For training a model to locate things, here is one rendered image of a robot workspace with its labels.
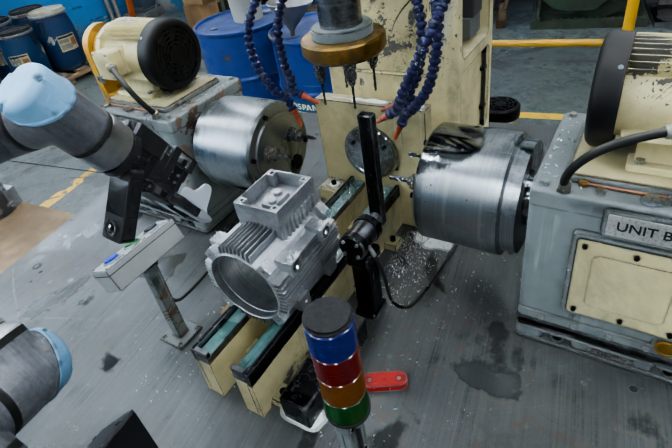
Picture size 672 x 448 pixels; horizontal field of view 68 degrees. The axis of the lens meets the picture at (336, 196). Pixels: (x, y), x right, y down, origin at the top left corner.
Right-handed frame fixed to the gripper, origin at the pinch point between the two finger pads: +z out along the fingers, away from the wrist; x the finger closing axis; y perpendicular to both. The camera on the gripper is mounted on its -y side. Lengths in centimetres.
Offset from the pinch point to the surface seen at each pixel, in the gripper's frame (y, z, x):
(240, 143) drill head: 24.3, 20.3, 17.8
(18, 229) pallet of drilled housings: -16, 109, 226
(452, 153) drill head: 30.3, 19.1, -33.1
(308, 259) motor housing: 2.1, 16.3, -14.6
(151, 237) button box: -4.8, 7.8, 15.8
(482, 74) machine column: 71, 50, -23
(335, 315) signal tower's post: -7.8, -10.7, -37.0
